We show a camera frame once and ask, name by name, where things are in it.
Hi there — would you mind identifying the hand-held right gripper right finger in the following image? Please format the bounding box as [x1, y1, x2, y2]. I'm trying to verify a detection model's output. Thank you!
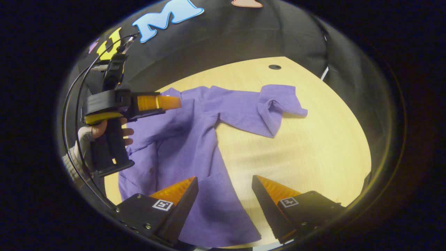
[252, 175, 347, 244]

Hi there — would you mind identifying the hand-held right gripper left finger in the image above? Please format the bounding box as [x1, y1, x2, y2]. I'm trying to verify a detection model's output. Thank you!
[115, 176, 199, 245]

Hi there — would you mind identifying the purple knit cardigan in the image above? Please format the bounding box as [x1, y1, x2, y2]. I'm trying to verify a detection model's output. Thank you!
[118, 84, 308, 248]

